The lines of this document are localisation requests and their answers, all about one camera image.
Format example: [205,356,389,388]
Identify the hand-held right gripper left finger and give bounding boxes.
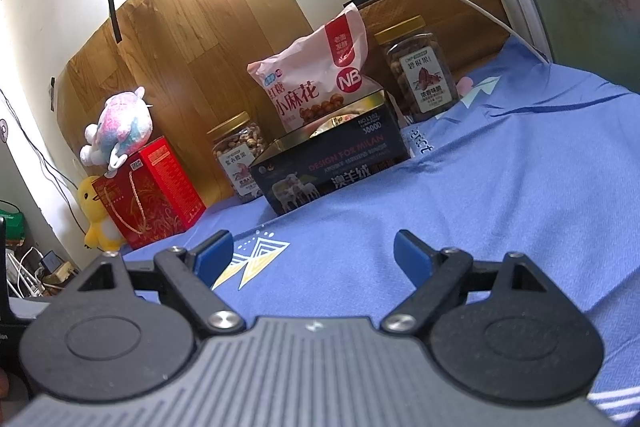
[75,230,247,338]

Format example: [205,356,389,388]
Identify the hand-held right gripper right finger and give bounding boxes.
[381,230,553,338]

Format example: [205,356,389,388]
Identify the black cardboard box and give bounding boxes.
[249,89,412,216]

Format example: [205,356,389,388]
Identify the red gift box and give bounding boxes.
[92,136,207,251]

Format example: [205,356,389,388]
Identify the gold lid jar pale nuts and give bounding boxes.
[207,112,266,204]

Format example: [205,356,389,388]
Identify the blue bedsheet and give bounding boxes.
[122,38,640,427]

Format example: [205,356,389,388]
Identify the green box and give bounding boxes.
[0,201,27,244]

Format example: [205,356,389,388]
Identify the yellow duck plush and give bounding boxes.
[76,175,127,252]

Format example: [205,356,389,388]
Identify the pink white plush toy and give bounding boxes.
[80,86,155,172]

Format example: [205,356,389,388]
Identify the gold lid jar dark nuts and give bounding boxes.
[375,16,458,124]

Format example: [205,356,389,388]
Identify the wood grain board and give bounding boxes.
[52,0,351,218]

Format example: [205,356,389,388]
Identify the pink white snack bag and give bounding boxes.
[247,2,385,132]

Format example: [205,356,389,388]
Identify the brown padded headboard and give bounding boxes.
[350,0,507,80]

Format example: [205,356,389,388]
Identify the frosted floral glass door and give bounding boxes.
[486,0,640,96]

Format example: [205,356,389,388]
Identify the white extension socket with cables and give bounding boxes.
[7,247,48,299]

